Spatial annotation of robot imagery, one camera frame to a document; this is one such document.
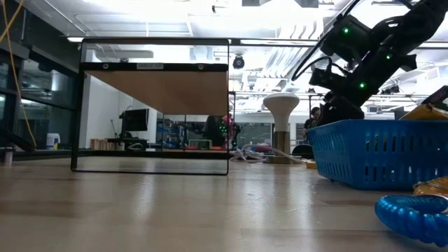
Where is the white bucket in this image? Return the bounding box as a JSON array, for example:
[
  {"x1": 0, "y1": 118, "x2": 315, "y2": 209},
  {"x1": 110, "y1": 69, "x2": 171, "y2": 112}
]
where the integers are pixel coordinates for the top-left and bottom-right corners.
[{"x1": 45, "y1": 132, "x2": 62, "y2": 151}]

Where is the blue coil wrist keychain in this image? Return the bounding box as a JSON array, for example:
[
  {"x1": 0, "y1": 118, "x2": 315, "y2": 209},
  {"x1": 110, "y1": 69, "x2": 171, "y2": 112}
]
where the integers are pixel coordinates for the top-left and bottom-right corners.
[{"x1": 374, "y1": 194, "x2": 448, "y2": 249}]

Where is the wooden shelf riser black frame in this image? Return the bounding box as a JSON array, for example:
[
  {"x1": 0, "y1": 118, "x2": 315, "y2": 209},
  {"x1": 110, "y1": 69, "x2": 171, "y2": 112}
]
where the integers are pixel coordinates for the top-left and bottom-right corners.
[{"x1": 70, "y1": 37, "x2": 231, "y2": 176}]

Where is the yellow extension cable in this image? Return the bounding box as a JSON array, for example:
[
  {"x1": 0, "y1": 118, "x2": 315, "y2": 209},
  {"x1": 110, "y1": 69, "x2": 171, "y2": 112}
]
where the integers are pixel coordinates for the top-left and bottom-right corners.
[{"x1": 0, "y1": 0, "x2": 38, "y2": 148}]

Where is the black monitor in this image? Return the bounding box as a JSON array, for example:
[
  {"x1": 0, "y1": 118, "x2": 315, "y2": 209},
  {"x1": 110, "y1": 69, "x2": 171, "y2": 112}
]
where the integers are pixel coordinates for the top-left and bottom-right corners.
[{"x1": 120, "y1": 108, "x2": 151, "y2": 133}]

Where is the white cylindrical post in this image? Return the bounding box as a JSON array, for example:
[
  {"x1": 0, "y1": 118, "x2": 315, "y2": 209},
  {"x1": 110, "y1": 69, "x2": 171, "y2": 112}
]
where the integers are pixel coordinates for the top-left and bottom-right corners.
[{"x1": 2, "y1": 146, "x2": 15, "y2": 167}]

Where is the person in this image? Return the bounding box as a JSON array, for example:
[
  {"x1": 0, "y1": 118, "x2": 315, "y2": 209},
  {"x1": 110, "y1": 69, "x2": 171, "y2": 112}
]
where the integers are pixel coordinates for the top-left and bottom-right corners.
[{"x1": 302, "y1": 106, "x2": 322, "y2": 141}]

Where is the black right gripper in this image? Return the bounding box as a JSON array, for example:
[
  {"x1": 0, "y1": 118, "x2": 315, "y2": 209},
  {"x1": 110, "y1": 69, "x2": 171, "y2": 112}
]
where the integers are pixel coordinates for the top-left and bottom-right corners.
[{"x1": 314, "y1": 91, "x2": 366, "y2": 129}]

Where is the black slanted bar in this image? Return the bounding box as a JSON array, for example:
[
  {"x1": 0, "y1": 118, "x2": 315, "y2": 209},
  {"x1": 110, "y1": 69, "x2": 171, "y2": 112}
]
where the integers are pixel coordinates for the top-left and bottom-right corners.
[{"x1": 0, "y1": 125, "x2": 36, "y2": 153}]

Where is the stack of wooden blocks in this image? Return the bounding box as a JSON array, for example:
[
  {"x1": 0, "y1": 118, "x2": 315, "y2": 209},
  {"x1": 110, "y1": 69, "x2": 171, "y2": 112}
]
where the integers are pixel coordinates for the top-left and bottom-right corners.
[{"x1": 89, "y1": 138, "x2": 110, "y2": 151}]

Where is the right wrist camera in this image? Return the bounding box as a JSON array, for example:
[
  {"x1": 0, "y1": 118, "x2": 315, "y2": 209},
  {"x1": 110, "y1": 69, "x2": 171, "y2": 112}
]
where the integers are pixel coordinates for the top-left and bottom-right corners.
[{"x1": 308, "y1": 66, "x2": 339, "y2": 91}]

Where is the black metal table frame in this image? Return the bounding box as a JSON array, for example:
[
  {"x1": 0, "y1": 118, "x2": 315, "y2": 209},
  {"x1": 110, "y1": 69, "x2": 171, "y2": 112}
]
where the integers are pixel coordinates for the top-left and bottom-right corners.
[{"x1": 0, "y1": 148, "x2": 232, "y2": 162}]

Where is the blue plastic basket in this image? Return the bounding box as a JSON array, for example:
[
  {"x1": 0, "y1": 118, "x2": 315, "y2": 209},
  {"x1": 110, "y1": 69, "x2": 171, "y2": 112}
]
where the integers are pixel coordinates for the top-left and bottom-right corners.
[{"x1": 306, "y1": 118, "x2": 448, "y2": 192}]

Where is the yellow coil wrist keychain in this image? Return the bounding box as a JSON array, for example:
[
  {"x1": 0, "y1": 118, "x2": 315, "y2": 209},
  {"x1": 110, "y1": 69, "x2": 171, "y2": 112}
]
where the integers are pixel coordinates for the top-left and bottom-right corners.
[{"x1": 412, "y1": 175, "x2": 448, "y2": 197}]

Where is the white mushroom table lamp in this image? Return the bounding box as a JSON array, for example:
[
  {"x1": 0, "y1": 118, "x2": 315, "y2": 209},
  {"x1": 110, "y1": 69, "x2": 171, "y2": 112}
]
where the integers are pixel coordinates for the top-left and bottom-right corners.
[{"x1": 262, "y1": 92, "x2": 301, "y2": 165}]

